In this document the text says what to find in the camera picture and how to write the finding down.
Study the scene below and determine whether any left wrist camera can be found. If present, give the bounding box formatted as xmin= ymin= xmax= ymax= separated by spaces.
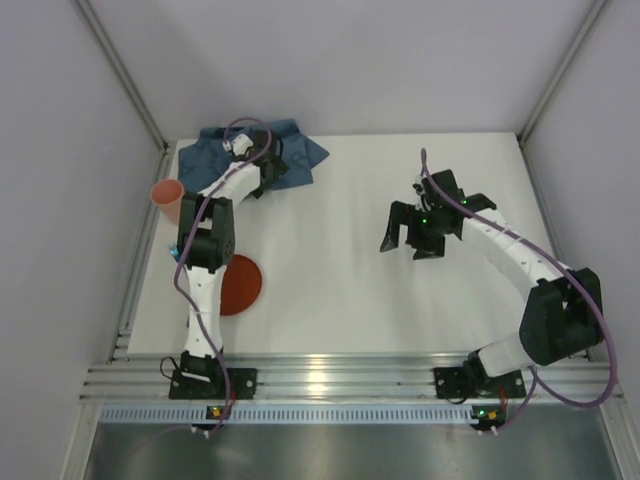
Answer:
xmin=223 ymin=133 xmax=254 ymax=159

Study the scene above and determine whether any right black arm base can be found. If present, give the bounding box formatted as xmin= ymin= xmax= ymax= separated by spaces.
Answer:
xmin=432 ymin=366 xmax=527 ymax=403

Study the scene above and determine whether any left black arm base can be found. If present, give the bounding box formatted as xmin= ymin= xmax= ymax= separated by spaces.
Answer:
xmin=168 ymin=368 xmax=258 ymax=400

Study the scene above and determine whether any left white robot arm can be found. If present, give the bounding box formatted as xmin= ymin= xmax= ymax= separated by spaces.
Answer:
xmin=169 ymin=131 xmax=288 ymax=401

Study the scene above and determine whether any blue letter-print placemat cloth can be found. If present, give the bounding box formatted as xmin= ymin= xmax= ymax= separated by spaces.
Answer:
xmin=178 ymin=119 xmax=329 ymax=192

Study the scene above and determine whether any blue plastic fork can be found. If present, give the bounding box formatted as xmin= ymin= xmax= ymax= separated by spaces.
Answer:
xmin=168 ymin=244 xmax=181 ymax=262

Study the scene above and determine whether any pink plastic cup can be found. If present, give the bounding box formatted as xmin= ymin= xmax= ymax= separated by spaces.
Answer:
xmin=150 ymin=179 xmax=185 ymax=225

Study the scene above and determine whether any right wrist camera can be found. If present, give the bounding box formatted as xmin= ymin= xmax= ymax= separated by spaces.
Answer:
xmin=412 ymin=176 xmax=431 ymax=212

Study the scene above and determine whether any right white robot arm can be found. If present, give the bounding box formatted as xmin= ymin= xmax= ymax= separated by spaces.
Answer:
xmin=380 ymin=170 xmax=604 ymax=394

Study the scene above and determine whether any aluminium frame post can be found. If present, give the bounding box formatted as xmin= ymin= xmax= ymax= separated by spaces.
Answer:
xmin=517 ymin=0 xmax=614 ymax=146
xmin=69 ymin=0 xmax=174 ymax=156

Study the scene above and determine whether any aluminium mounting rail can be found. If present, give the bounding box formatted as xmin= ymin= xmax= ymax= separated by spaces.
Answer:
xmin=82 ymin=351 xmax=624 ymax=401

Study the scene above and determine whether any red round plate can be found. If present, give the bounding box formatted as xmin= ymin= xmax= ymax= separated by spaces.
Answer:
xmin=221 ymin=254 xmax=263 ymax=316

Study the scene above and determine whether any right aluminium frame post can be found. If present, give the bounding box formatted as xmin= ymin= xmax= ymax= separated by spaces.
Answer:
xmin=517 ymin=0 xmax=614 ymax=146

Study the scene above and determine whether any left aluminium frame post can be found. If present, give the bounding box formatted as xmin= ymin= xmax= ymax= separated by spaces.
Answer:
xmin=69 ymin=0 xmax=174 ymax=156

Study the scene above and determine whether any perforated cable tray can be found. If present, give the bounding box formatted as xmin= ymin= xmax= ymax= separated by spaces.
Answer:
xmin=100 ymin=403 xmax=504 ymax=426

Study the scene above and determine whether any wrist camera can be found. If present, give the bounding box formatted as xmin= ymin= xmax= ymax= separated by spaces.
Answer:
xmin=223 ymin=133 xmax=254 ymax=159
xmin=412 ymin=176 xmax=431 ymax=212

